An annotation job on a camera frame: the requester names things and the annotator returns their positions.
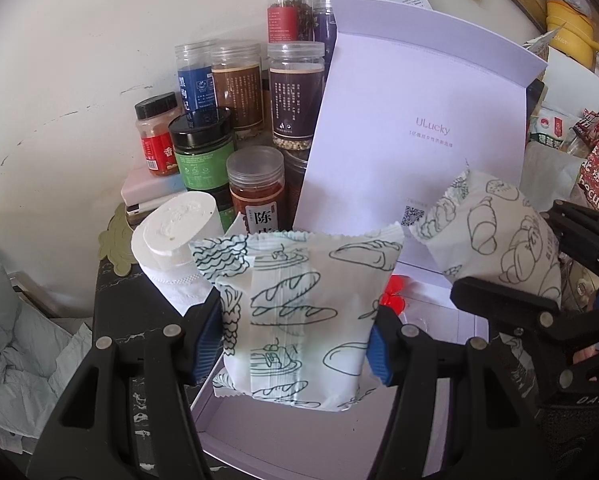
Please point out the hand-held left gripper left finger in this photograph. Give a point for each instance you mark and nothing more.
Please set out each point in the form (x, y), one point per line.
(207, 340)

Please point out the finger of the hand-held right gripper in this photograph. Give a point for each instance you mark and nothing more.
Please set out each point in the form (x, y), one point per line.
(509, 307)
(589, 235)

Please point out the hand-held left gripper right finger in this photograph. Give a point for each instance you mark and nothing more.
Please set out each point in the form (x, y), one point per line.
(380, 357)

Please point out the bread print snack packet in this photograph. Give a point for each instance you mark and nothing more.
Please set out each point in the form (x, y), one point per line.
(299, 310)
(504, 240)

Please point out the lavender gift box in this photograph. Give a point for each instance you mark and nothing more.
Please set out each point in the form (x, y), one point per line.
(429, 110)

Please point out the red ketchup packet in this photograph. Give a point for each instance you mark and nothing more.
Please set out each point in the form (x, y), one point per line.
(393, 300)

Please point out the white paper bag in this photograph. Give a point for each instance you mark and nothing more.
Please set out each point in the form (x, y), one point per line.
(549, 170)

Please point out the white printed package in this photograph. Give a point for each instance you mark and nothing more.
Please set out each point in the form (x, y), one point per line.
(549, 129)

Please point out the white toilet paper roll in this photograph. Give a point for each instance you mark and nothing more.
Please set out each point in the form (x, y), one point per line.
(174, 230)

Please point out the gold decorative trivet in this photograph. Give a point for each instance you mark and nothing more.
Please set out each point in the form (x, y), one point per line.
(117, 245)

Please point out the small green label jar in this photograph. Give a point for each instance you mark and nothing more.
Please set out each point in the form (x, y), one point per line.
(224, 210)

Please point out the dark bag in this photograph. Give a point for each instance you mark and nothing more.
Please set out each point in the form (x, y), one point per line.
(535, 100)

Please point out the small white device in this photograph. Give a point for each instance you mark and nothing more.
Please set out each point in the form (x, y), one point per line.
(138, 211)

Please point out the orange peel clear jar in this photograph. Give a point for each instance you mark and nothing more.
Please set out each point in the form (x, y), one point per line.
(257, 190)

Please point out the white power bank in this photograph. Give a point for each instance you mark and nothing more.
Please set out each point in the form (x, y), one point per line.
(149, 187)

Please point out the dark lidded jar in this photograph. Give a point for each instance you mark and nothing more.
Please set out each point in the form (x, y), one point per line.
(295, 185)

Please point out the grey bedding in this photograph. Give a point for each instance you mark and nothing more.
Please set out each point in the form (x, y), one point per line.
(24, 335)

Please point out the green label black lid jar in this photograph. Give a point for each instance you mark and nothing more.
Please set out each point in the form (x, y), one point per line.
(202, 155)

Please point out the yellow pot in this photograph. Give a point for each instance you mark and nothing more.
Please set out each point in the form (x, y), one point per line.
(569, 35)

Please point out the red label black lid jar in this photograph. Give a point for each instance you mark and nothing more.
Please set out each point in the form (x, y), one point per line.
(157, 145)

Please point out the brown label clear jar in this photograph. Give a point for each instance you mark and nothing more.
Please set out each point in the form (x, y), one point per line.
(237, 90)

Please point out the blue label clear jar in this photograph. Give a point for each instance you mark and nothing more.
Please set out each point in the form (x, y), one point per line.
(197, 85)

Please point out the dark purple label jar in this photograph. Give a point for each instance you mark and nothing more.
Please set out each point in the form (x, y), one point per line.
(297, 100)

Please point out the tall red label jar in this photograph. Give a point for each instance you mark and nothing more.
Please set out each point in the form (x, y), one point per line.
(287, 15)

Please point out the tall purple jar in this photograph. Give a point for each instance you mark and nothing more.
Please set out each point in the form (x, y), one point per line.
(324, 25)

